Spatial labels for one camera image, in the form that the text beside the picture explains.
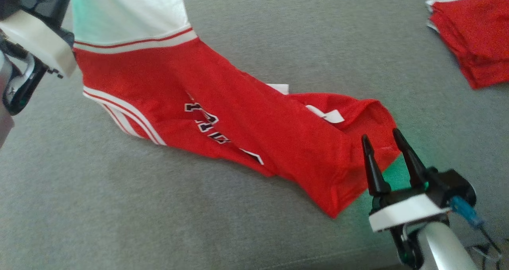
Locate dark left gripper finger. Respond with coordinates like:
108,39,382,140
40,0,76,27

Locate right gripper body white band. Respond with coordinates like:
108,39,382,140
368,183,452,233

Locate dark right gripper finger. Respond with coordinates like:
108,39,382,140
361,135,391,196
392,128,428,189

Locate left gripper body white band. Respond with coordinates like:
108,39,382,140
0,8,77,78

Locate red shorts white stripes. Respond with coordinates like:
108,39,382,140
425,0,509,90

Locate red basketball jersey white trim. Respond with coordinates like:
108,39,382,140
72,0,401,219

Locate blue-plug right camera cable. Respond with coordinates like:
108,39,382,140
451,196,502,259

